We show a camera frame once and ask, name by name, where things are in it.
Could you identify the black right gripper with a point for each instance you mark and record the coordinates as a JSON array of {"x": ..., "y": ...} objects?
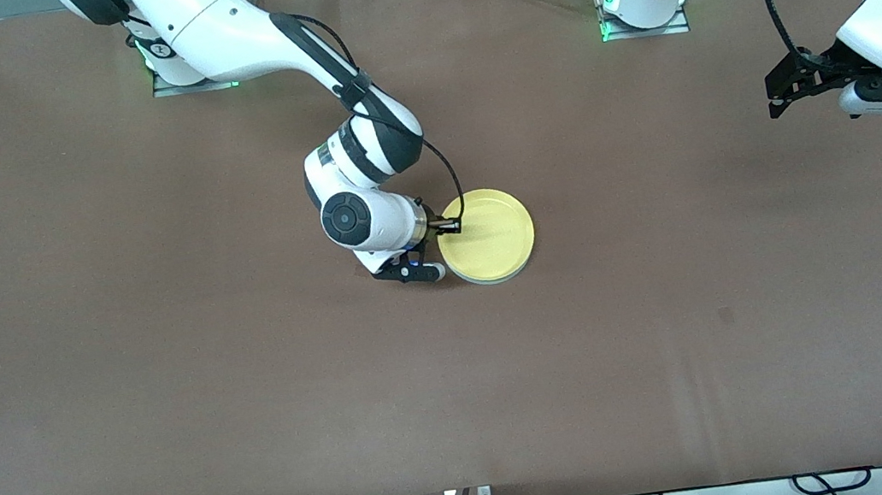
[{"x": 442, "y": 227}]

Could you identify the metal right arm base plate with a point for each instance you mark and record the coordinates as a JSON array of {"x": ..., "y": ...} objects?
[{"x": 164, "y": 91}]

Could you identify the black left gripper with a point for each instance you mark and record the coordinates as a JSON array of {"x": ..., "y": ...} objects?
[{"x": 820, "y": 73}]

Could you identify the large table cover sheet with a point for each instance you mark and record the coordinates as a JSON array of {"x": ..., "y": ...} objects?
[{"x": 164, "y": 364}]

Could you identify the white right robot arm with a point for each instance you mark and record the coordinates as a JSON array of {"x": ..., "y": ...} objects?
[{"x": 220, "y": 28}]

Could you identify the yellow round plate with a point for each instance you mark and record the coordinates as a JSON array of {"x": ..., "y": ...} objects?
[{"x": 491, "y": 236}]

